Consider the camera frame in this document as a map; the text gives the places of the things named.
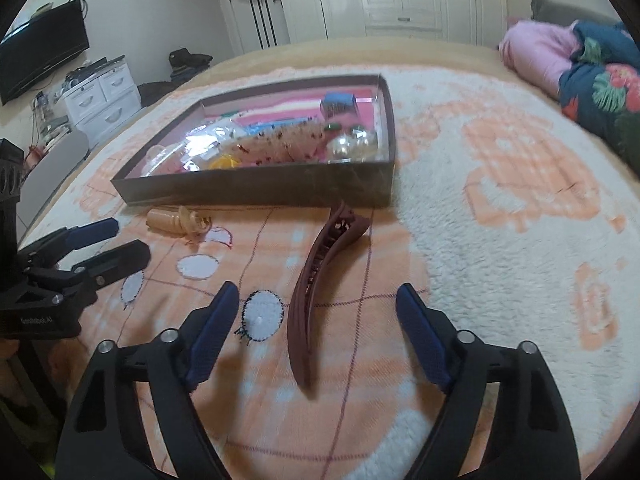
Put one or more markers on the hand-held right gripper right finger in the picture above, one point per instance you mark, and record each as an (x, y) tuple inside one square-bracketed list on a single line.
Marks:
[(425, 340)]

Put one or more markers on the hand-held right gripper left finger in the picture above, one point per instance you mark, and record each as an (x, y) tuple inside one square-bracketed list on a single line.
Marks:
[(210, 335)]

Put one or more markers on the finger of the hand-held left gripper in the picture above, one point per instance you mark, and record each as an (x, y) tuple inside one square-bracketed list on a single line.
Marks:
[(90, 232), (120, 260)]

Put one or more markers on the maroon hair clip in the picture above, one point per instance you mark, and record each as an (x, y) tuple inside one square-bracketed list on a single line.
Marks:
[(300, 330)]

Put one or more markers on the yellow plastic bangle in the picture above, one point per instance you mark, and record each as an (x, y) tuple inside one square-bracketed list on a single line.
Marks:
[(225, 161)]

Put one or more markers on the clear plastic bag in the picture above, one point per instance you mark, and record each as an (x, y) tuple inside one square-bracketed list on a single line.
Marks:
[(205, 142)]

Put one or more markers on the brown cardboard box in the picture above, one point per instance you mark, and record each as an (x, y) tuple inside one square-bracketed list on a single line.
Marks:
[(250, 187)]

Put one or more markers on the clear pearl hair claw clip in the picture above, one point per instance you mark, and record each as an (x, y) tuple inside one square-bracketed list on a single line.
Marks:
[(342, 150)]

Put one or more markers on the pink fuzzy face hair clip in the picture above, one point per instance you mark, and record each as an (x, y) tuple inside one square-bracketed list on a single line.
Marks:
[(337, 105)]

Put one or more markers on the grey rounded chair back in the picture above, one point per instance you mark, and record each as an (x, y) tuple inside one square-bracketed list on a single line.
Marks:
[(55, 175)]

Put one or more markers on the orange white fleece blanket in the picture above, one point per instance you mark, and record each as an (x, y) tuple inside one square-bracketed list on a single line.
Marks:
[(500, 310)]

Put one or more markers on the white hair claw clip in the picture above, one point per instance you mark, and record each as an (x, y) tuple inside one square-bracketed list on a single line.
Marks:
[(160, 155)]

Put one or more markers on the cluttered desk items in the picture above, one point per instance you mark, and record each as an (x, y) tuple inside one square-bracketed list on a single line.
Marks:
[(47, 115)]

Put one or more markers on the white drawer cabinet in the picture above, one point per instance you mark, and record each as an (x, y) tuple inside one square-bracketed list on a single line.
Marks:
[(100, 100)]

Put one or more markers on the black flat box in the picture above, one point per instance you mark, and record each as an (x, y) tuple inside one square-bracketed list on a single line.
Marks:
[(95, 67)]

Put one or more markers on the black flat screen television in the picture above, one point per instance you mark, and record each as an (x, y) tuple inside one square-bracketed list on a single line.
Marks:
[(40, 55)]

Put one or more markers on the dark clothes pile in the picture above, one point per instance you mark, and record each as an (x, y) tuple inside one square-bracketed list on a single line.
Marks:
[(187, 60)]

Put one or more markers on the blue booklet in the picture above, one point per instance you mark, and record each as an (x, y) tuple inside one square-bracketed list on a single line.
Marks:
[(280, 122)]

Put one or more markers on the pink paper packet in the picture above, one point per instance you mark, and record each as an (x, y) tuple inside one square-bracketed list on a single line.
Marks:
[(280, 110)]

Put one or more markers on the white door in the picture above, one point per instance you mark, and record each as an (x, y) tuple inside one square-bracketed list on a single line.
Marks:
[(240, 20)]

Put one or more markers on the beige bed cover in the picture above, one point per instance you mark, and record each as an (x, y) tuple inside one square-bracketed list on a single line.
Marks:
[(350, 55)]

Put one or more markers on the floral quilt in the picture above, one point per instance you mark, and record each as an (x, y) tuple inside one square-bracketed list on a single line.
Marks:
[(605, 95)]

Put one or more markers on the grey headboard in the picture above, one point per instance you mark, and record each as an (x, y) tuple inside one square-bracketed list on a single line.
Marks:
[(560, 10)]

